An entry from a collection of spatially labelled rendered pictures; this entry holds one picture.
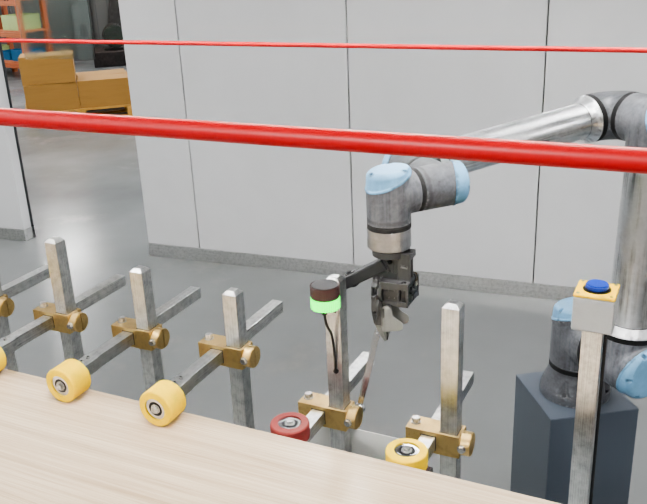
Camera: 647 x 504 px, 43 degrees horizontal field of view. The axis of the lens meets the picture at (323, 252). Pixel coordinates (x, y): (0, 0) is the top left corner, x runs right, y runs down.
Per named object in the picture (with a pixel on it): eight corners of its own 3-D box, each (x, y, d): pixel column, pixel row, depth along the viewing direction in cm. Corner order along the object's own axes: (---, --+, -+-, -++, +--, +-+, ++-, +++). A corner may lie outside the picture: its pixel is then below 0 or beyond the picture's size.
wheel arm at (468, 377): (460, 383, 192) (460, 367, 191) (474, 386, 191) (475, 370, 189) (394, 491, 156) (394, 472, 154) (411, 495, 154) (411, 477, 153)
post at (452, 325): (444, 500, 175) (447, 296, 158) (459, 504, 174) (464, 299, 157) (439, 510, 172) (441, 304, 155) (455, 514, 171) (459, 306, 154)
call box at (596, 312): (576, 317, 150) (579, 278, 147) (616, 323, 147) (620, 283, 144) (570, 333, 144) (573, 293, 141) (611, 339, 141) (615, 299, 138)
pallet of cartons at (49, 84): (12, 128, 906) (0, 59, 879) (31, 111, 1001) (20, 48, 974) (135, 120, 920) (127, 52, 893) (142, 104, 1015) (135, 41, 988)
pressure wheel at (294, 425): (284, 453, 173) (281, 406, 169) (318, 461, 170) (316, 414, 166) (266, 474, 166) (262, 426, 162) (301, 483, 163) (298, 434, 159)
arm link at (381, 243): (359, 231, 163) (377, 217, 171) (360, 254, 165) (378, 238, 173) (401, 236, 160) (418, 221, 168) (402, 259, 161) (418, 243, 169)
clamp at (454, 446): (414, 433, 174) (414, 412, 172) (475, 446, 169) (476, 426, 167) (404, 448, 169) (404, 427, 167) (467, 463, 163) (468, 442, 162)
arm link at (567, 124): (613, 80, 202) (373, 145, 180) (651, 87, 191) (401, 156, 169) (613, 125, 207) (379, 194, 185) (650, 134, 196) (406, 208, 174)
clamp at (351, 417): (308, 410, 184) (307, 390, 182) (363, 422, 179) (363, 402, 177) (297, 422, 179) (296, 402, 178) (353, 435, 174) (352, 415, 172)
